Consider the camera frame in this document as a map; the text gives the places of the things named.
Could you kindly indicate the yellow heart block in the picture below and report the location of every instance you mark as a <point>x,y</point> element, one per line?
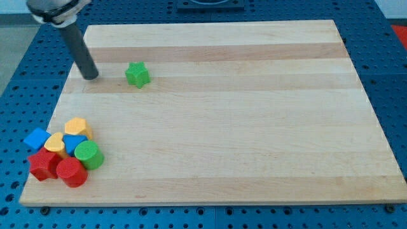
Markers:
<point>56,144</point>

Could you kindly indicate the yellow pentagon block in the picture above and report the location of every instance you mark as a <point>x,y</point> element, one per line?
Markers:
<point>78,126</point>

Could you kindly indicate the red object at right edge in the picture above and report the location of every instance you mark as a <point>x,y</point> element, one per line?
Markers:
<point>401,33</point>

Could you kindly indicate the blue triangle block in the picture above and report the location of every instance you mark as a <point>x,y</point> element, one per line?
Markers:
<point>71,142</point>

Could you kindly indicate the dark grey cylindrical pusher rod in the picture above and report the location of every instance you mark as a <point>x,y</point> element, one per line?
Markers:
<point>73,38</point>

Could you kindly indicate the wooden board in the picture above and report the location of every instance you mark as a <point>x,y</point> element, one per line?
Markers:
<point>238,113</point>

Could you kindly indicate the red cylinder block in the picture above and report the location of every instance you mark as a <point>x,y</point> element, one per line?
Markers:
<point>72,172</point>

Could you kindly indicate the blue cube block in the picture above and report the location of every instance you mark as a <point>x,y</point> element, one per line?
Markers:
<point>37,138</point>

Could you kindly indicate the green cylinder block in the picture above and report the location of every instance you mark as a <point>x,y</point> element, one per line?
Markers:
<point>89,154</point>

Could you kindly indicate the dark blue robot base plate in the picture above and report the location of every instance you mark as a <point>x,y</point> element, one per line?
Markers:
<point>188,5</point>

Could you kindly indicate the grey and white tool mount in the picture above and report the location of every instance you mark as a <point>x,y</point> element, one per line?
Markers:
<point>58,13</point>

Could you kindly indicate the green star block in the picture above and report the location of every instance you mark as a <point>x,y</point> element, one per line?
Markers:
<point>137,74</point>

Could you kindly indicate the red star block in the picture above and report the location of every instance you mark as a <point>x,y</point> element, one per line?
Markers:
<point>43,164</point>

